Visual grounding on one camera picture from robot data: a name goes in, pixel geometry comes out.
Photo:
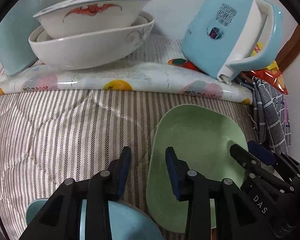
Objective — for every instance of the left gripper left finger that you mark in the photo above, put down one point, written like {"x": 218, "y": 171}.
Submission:
{"x": 60, "y": 216}

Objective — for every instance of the large white bowl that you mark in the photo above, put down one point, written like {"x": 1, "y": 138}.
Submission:
{"x": 91, "y": 50}

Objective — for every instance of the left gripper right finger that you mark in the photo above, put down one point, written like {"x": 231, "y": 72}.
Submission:
{"x": 236, "y": 217}

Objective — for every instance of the rolled fruit print tablecloth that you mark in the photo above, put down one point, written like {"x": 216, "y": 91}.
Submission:
{"x": 126, "y": 76}

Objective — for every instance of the light blue thermos jug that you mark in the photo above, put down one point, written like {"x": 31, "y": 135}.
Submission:
{"x": 15, "y": 51}

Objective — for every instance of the green square plate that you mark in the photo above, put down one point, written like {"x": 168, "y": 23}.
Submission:
{"x": 200, "y": 137}

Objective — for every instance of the patterned bowl with red design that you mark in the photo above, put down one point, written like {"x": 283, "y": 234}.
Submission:
{"x": 73, "y": 17}

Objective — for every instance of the striped quilted mat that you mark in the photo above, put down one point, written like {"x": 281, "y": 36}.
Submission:
{"x": 46, "y": 137}

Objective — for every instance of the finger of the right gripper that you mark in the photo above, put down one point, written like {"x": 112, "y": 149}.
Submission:
{"x": 253, "y": 165}
{"x": 261, "y": 153}

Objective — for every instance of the brown door frame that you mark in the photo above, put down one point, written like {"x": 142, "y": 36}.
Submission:
{"x": 289, "y": 51}

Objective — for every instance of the blue square plate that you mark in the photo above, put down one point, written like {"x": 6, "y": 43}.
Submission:
{"x": 126, "y": 221}

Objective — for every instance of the light blue electric kettle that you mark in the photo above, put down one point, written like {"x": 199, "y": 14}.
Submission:
{"x": 221, "y": 37}

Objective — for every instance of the red chips bag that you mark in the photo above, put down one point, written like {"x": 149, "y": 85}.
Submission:
{"x": 272, "y": 77}

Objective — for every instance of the yellow chips bag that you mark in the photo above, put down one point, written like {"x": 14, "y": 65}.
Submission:
{"x": 259, "y": 46}

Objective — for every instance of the grey checked folded cloth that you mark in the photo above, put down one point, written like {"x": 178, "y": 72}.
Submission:
{"x": 269, "y": 115}

